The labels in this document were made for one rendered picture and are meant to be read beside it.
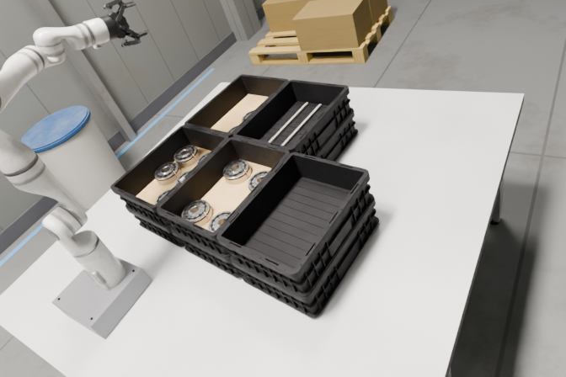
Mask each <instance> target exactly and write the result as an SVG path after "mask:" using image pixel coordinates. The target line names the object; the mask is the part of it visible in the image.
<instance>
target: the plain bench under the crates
mask: <svg viewBox="0 0 566 377"><path fill-rule="evenodd" d="M349 90H350V93H349V94H348V95H347V96H348V98H349V99H350V102H349V104H350V107H351V108H353V110H354V112H355V117H354V118H353V121H355V129H357V130H358V133H357V134H356V135H355V137H354V138H353V139H352V141H351V142H350V143H349V145H348V146H347V147H346V148H345V149H344V150H343V151H342V153H341V154H340V155H339V157H338V158H337V159H336V160H335V161H336V162H340V163H343V164H347V165H351V166H354V167H361V168H364V169H367V170H368V171H369V174H370V180H369V182H368V184H370V185H371V189H370V190H369V192H370V194H373V196H374V197H375V201H376V205H375V206H374V209H376V213H375V216H376V217H377V218H378V219H379V223H378V224H377V226H376V228H375V230H374V231H373V232H372V233H371V235H370V237H369V238H368V240H367V242H366V244H365V245H364V246H363V248H362V249H361V251H360V253H359V254H358V256H357V257H356V259H355V261H354V262H353V263H352V265H351V266H350V268H349V270H348V271H347V273H346V275H345V276H344V277H343V279H342V280H341V282H340V283H339V286H338V287H337V289H336V290H335V291H334V293H333V294H332V296H331V298H330V299H329V301H328V303H327V304H326V306H324V308H323V310H322V312H321V313H320V315H319V316H318V317H316V318H311V317H309V316H307V315H305V314H303V313H301V312H300V311H298V310H296V309H294V308H292V307H290V306H288V305H287V304H285V303H283V302H281V301H279V300H277V299H276V298H274V297H272V296H270V295H267V294H266V293H265V292H263V291H261V290H259V289H256V288H254V287H253V286H252V285H250V284H247V283H245V282H244V281H243V277H241V278H236V277H234V276H232V275H231V274H229V273H227V272H225V271H223V270H221V269H220V268H218V267H216V266H214V265H212V264H210V263H208V262H207V261H205V260H203V259H201V258H199V257H197V256H196V255H194V254H192V253H190V252H188V251H186V250H185V249H184V248H185V246H186V245H185V246H184V247H178V246H177V245H175V244H173V243H172V242H169V241H167V240H166V239H164V238H162V237H160V236H158V235H156V234H154V233H153V232H151V231H149V230H147V229H145V228H143V227H142V226H140V225H139V223H140V221H139V220H138V219H136V218H135V217H134V215H133V214H132V213H130V212H129V211H128V210H127V209H126V207H125V204H126V202H125V201H123V200H121V199H120V196H119V195H118V194H115V193H114V192H113V191H112V190H111V189H110V190H109V191H108V192H107V193H106V194H105V195H104V196H103V197H102V198H101V199H100V200H99V201H98V202H97V203H96V204H95V205H94V206H93V207H92V208H91V209H90V210H89V211H87V212H86V215H87V217H88V221H87V222H86V224H85V225H84V226H83V227H82V228H81V229H80V230H79V231H77V232H76V233H75V234H77V233H79V232H80V231H86V230H90V231H94V232H95V233H96V234H97V236H98V237H99V238H100V239H101V241H102V242H103V243H104V244H105V245H106V247H107V248H108V249H109V250H110V251H111V252H112V253H113V254H114V255H115V257H118V258H120V259H122V260H125V261H127V262H128V263H132V264H134V265H136V266H137V267H140V268H142V269H143V270H144V271H145V273H146V274H147V275H148V276H149V277H150V279H151V280H152V282H151V283H150V284H149V286H148V287H147V288H146V290H145V291H144V292H143V293H142V295H141V296H140V297H139V299H138V300H137V301H136V303H135V304H134V305H133V306H132V307H131V308H130V309H129V310H128V312H127V313H126V314H125V316H124V317H123V318H122V319H121V321H120V322H119V323H118V325H117V326H116V327H115V328H114V330H113V331H112V332H111V333H110V334H109V335H108V336H107V338H106V339H103V338H102V337H100V336H99V335H97V334H96V333H94V332H92V331H90V330H89V329H87V328H86V327H84V326H83V325H81V324H79V323H78V322H76V321H74V320H73V319H72V318H70V317H69V316H67V315H66V314H64V313H63V312H62V311H61V310H59V309H58V308H57V307H56V306H55V305H53V304H52V303H51V302H52V301H53V300H54V299H55V298H56V297H57V296H58V295H59V294H60V293H61V292H62V291H63V290H64V289H65V288H66V287H67V286H68V285H69V284H70V283H71V282H72V281H73V280H74V279H75V278H76V277H77V276H78V274H79V273H80V272H81V271H82V270H83V266H82V265H81V264H80V263H79V262H78V261H77V260H76V259H75V258H74V257H73V256H72V255H71V254H70V253H69V252H68V251H67V250H66V249H65V248H64V247H63V246H62V245H61V243H59V242H58V241H56V242H55V243H54V244H53V245H52V246H51V247H50V248H49V249H48V250H47V251H46V252H45V253H44V254H43V255H42V256H41V257H40V258H39V259H38V260H37V261H35V262H34V263H33V264H32V265H31V266H30V267H29V268H28V269H27V270H26V271H25V272H24V273H23V274H22V275H21V276H20V277H19V278H18V279H17V280H16V281H15V282H14V283H13V284H12V285H10V286H9V287H8V288H7V289H6V290H5V291H4V292H3V293H2V294H1V295H0V326H2V327H3V328H4V329H6V330H7V331H8V332H10V333H11V334H12V335H14V336H15V337H16V338H17V339H18V340H19V341H21V342H22V343H23V344H25V345H26V346H27V347H29V348H30V349H31V350H33V351H34V352H35V353H37V354H38V355H39V356H41V357H42V358H43V359H44V360H45V361H46V362H48V363H49V364H51V365H52V366H53V367H54V368H56V369H57V370H59V371H60V372H61V373H62V374H64V375H65V376H66V377H451V361H452V359H453V355H454V352H455V349H456V345H457V340H458V337H459V334H460V331H461V328H462V322H463V319H464V316H465V312H466V309H467V304H468V301H469V297H470V294H471V291H472V288H473V282H474V280H475V276H476V273H477V270H478V265H479V261H480V258H481V255H482V251H483V246H484V243H485V240H486V236H487V234H488V230H489V225H490V224H491V225H498V224H499V223H500V217H501V214H502V198H503V182H504V172H505V167H506V163H507V161H508V157H509V154H510V148H511V146H512V142H513V140H514V136H515V131H516V127H517V124H518V121H519V118H520V115H521V109H522V106H523V103H524V93H483V92H460V91H438V90H415V89H392V88H349Z"/></svg>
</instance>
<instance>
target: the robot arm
mask: <svg viewBox="0 0 566 377"><path fill-rule="evenodd" d="M116 4H118V5H119V8H118V10H117V12H116V13H114V12H112V11H111V10H112V9H113V6H115V5H116ZM135 5H136V3H134V2H128V3H123V2H122V0H114V1H112V2H110V3H106V4H105V5H104V6H103V8H104V9H106V10H107V12H108V15H105V16H102V17H99V18H96V19H91V20H87V21H84V22H83V23H82V24H77V25H73V26H70V27H60V28H52V27H44V28H39V29H37V30H36V31H35V32H34V34H33V39H34V42H35V45H36V46H33V45H28V46H25V47H24V48H23V49H21V50H19V51H18V52H16V53H15V54H14V55H12V56H10V57H9V58H8V59H7V60H6V62H5V63H4V65H3V69H2V70H1V71H0V113H1V112H2V111H3V110H4V109H5V107H6V106H7V105H8V103H9V102H10V101H11V99H12V98H13V97H14V96H15V94H16V93H17V92H18V91H19V89H20V88H21V87H23V85H25V83H27V82H28V81H29V80H30V79H31V78H33V77H34V76H35V75H37V74H38V73H39V72H41V71H42V70H43V69H45V68H47V67H50V66H54V65H58V64H61V63H63V62H64V61H65V58H66V52H65V49H64V46H63V43H62V39H65V38H66V40H67V43H68V44H69V45H70V46H71V47H72V48H73V49H74V50H82V49H85V48H88V47H90V46H93V47H94V49H96V50H97V49H100V48H102V44H103V43H105V42H108V41H111V40H115V39H121V42H122V44H121V46H122V47H127V46H131V45H138V44H140V43H141V41H140V38H141V37H142V36H145V35H147V32H149V31H148V30H145V31H142V32H141V33H136V32H134V31H133V30H131V29H129V27H130V26H129V24H128V23H127V22H126V18H125V17H124V16H123V13H124V12H125V11H124V10H125V8H129V7H133V6H135ZM125 36H129V37H131V38H134V39H135V40H133V41H129V40H126V39H125ZM0 171H1V172H2V173H3V175H4V176H5V177H6V178H7V179H8V180H9V181H10V183H11V184H12V185H13V186H14V187H15V188H17V189H19V190H22V191H24V192H28V193H32V194H39V195H44V196H47V197H50V198H53V199H55V200H57V201H58V202H59V204H60V205H59V206H58V207H57V208H55V209H54V210H53V211H52V212H51V213H50V214H49V215H48V216H47V217H46V218H45V219H44V220H43V221H42V225H43V226H44V228H45V230H46V231H47V232H48V233H49V234H51V235H52V237H53V238H55V239H56V240H57V241H58V242H59V243H61V245H62V246H63V247H64V248H65V249H66V250H67V251H68V252H69V253H70V254H71V255H72V256H73V257H74V258H75V259H76V260H77V261H78V262H79V263H80V264H81V265H82V266H83V271H84V272H85V273H86V274H87V275H88V276H89V277H90V278H91V279H92V280H93V281H94V282H95V283H96V284H97V285H98V286H99V287H102V288H104V289H106V290H110V289H111V288H113V287H115V286H116V285H117V284H119V283H120V282H121V281H122V279H123V278H124V277H125V268H124V267H123V265H122V264H121V263H120V262H119V260H118V259H117V258H116V257H115V255H114V254H113V253H112V252H111V251H110V250H109V249H108V248H107V247H106V245H105V244H104V243H103V242H102V241H101V239H100V238H99V237H98V236H97V234H96V233H95V232H94V231H90V230H86V231H80V232H79V233H77V234H75V233H76V232H77V231H79V230H80V229H81V228H82V227H83V226H84V225H85V224H86V222H87V221H88V217H87V215H86V213H85V212H84V210H83V209H82V208H81V207H80V205H79V204H78V203H77V202H76V201H75V200H74V199H73V198H72V197H71V196H70V195H69V193H68V192H67V191H66V190H65V189H64V188H63V187H62V186H61V185H60V184H59V183H58V182H57V180H56V179H55V177H54V176H53V175H52V173H51V172H50V170H49V169H48V168H47V166H46V165H45V164H44V163H43V162H42V160H41V159H40V158H39V156H38V155H37V154H36V153H35V152H34V151H33V150H32V149H31V148H30V147H29V146H27V145H25V144H24V143H23V142H21V141H19V140H17V139H16V138H14V137H12V136H10V135H9V134H7V133H6V132H4V131H3V130H1V129H0Z"/></svg>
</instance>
